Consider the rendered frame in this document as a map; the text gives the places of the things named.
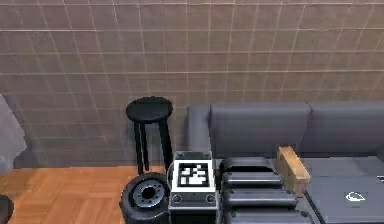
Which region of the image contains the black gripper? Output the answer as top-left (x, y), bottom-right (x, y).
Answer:
top-left (119, 171), bottom-right (172, 224)

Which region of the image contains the black round stool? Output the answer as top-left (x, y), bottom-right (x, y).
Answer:
top-left (125, 96), bottom-right (175, 176)

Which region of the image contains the grey sofa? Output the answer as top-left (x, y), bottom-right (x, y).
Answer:
top-left (186, 101), bottom-right (384, 224)

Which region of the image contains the black round object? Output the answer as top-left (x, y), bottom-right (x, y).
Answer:
top-left (0, 194), bottom-right (15, 224)

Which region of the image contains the grey cloth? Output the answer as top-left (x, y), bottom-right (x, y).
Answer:
top-left (0, 93), bottom-right (28, 175)

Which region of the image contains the brown wooden box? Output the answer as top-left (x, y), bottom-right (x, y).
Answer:
top-left (275, 145), bottom-right (312, 198)

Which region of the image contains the grey laptop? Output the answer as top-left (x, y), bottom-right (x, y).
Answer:
top-left (305, 174), bottom-right (384, 224)

